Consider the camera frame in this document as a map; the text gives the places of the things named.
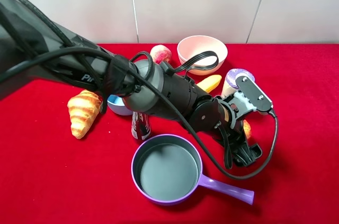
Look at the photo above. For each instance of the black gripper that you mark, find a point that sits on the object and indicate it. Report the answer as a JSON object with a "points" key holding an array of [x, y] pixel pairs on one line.
{"points": [[222, 118]]}

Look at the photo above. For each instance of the red apple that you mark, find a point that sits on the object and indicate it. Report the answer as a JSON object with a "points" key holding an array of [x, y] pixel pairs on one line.
{"points": [[247, 129]]}

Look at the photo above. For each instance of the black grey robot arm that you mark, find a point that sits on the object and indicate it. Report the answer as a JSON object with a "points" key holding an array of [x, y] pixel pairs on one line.
{"points": [[32, 45]]}

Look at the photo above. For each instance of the purple garbage bag roll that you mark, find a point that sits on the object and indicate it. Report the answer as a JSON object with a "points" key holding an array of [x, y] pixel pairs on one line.
{"points": [[230, 85]]}

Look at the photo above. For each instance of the yellow banana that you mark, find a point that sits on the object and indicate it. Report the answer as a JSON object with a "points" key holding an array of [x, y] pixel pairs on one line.
{"points": [[210, 83]]}

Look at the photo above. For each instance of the purple toy saucepan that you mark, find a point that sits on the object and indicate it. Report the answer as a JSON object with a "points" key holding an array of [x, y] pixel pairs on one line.
{"points": [[167, 169]]}

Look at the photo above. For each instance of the black cone snack packet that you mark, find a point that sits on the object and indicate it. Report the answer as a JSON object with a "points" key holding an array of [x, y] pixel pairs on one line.
{"points": [[140, 127]]}

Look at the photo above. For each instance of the pink ribbed bowl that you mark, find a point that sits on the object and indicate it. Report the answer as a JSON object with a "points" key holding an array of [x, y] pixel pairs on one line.
{"points": [[196, 44]]}

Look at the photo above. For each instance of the fuzzy pink peach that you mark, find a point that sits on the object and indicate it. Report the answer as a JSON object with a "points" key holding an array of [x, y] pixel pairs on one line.
{"points": [[161, 53]]}

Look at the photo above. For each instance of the light blue bowl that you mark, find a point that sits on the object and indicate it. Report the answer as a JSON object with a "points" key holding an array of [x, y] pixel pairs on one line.
{"points": [[116, 105]]}

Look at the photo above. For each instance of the golden brown croissant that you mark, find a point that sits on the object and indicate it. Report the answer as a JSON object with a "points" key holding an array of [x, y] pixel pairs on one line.
{"points": [[83, 110]]}

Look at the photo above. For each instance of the red tablecloth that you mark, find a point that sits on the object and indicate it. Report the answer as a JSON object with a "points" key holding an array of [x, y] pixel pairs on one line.
{"points": [[48, 176]]}

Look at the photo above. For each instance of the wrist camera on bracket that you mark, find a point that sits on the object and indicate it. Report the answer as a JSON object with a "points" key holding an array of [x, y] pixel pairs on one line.
{"points": [[255, 95]]}

